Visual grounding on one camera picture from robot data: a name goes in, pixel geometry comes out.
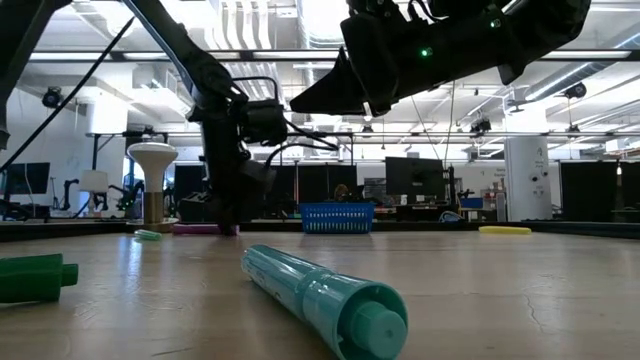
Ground blue plastic basket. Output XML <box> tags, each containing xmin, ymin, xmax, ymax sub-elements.
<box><xmin>298</xmin><ymin>202</ymin><xmax>377</xmax><ymax>235</ymax></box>

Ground small dark monitor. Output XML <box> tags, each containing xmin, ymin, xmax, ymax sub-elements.
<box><xmin>2</xmin><ymin>161</ymin><xmax>52</xmax><ymax>196</ymax></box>

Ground small green marker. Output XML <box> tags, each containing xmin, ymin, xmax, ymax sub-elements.
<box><xmin>133</xmin><ymin>228</ymin><xmax>164</xmax><ymax>243</ymax></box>

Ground white mushroom lamp brass base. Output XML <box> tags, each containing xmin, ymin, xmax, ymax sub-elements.
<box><xmin>126</xmin><ymin>142</ymin><xmax>180</xmax><ymax>234</ymax></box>

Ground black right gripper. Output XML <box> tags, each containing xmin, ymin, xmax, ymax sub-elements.
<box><xmin>289</xmin><ymin>10</ymin><xmax>461</xmax><ymax>117</ymax></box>

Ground white shade table lamp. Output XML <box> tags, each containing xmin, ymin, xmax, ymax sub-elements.
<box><xmin>74</xmin><ymin>169</ymin><xmax>110</xmax><ymax>216</ymax></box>

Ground green-capped white marker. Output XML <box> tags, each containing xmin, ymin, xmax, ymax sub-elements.
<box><xmin>0</xmin><ymin>252</ymin><xmax>80</xmax><ymax>305</ymax></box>

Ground white column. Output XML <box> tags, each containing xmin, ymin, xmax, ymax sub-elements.
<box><xmin>503</xmin><ymin>136</ymin><xmax>554</xmax><ymax>223</ymax></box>

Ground black partition panels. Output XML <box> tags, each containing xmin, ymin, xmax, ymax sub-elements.
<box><xmin>559</xmin><ymin>160</ymin><xmax>640</xmax><ymax>224</ymax></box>
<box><xmin>173</xmin><ymin>163</ymin><xmax>359</xmax><ymax>222</ymax></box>

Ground purple marker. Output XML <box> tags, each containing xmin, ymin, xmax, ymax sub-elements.
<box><xmin>172</xmin><ymin>223</ymin><xmax>240</xmax><ymax>237</ymax></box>

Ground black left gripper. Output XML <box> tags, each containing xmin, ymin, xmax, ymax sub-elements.
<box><xmin>199</xmin><ymin>114</ymin><xmax>276</xmax><ymax>236</ymax></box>

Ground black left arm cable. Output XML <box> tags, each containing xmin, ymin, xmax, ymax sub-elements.
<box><xmin>0</xmin><ymin>17</ymin><xmax>137</xmax><ymax>174</ymax></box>

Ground teal marker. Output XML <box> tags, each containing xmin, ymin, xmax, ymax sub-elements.
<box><xmin>241</xmin><ymin>244</ymin><xmax>410</xmax><ymax>360</ymax></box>

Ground black overhead light bar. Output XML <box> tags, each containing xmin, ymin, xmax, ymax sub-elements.
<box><xmin>27</xmin><ymin>48</ymin><xmax>640</xmax><ymax>63</ymax></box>

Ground short yellow marker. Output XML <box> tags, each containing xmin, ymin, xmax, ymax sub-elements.
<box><xmin>478</xmin><ymin>225</ymin><xmax>533</xmax><ymax>236</ymax></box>

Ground large dark monitor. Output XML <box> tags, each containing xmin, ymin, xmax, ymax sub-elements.
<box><xmin>384</xmin><ymin>156</ymin><xmax>446</xmax><ymax>205</ymax></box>

